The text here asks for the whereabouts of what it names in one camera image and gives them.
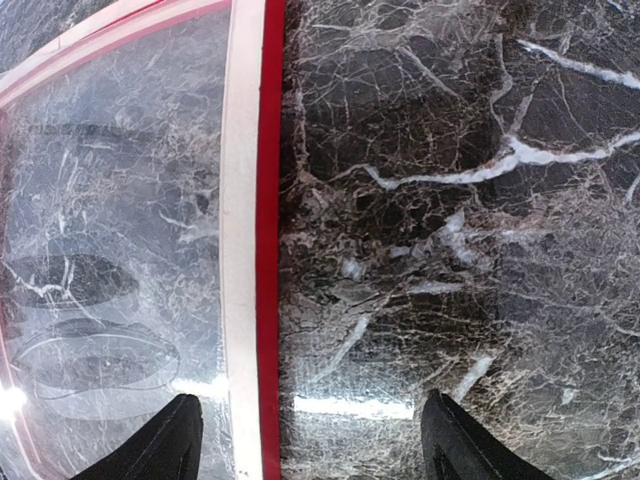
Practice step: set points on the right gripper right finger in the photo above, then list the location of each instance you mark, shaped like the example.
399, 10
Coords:
456, 446

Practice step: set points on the red wooden picture frame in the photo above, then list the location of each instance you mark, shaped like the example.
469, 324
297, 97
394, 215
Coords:
250, 200

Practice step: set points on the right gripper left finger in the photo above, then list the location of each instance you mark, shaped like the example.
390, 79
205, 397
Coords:
167, 447

